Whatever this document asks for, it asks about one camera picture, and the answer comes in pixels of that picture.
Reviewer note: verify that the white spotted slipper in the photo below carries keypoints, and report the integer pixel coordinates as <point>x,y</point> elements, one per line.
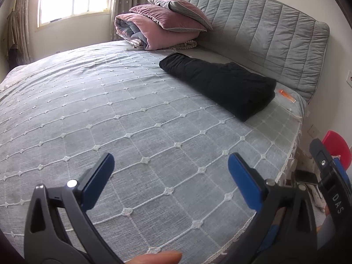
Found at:
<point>319,196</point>

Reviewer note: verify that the patterned lace curtain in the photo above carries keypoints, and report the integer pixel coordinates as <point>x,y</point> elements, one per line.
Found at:
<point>129,2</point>

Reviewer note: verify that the grey checked bedspread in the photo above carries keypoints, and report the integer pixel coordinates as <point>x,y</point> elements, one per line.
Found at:
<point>110,110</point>

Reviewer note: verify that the person's right hand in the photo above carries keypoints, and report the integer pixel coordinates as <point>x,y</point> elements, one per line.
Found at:
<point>327,211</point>

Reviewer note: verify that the dark flat box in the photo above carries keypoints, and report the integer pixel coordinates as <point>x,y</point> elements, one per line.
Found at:
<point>305,176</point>

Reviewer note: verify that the grey padded headboard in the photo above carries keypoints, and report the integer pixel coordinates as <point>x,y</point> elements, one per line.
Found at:
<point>275,33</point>

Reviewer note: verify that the person's right leg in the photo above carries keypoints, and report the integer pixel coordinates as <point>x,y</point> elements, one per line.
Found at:
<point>271,235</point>

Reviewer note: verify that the striped pillow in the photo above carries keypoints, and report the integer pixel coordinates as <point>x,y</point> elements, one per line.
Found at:
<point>187,44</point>

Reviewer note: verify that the red plastic stool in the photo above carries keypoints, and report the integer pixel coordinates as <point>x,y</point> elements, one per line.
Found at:
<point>337,145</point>

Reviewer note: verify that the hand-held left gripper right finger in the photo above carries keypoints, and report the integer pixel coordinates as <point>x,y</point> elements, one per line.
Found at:
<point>244,178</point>

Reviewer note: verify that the orange tube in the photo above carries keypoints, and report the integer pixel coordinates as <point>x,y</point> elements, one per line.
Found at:
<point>287,95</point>

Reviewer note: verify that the person's left hand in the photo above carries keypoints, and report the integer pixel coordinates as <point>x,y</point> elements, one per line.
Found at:
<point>156,258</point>

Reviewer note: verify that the white wall socket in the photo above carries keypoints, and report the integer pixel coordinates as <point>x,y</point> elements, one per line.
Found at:
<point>313,130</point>
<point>349,79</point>

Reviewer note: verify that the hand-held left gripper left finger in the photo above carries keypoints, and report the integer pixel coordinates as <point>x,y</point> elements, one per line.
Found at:
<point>99,178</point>

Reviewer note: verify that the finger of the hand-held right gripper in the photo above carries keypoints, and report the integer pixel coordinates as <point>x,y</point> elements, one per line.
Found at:
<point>321,162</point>
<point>342,170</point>

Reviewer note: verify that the window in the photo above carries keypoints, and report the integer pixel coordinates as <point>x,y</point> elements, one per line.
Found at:
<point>74,0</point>

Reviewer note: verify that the pink and grey folded quilt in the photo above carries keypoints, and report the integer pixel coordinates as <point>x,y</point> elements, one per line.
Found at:
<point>143,27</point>

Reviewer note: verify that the black quilted coat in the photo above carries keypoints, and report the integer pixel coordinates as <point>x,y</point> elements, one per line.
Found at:
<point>220,85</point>

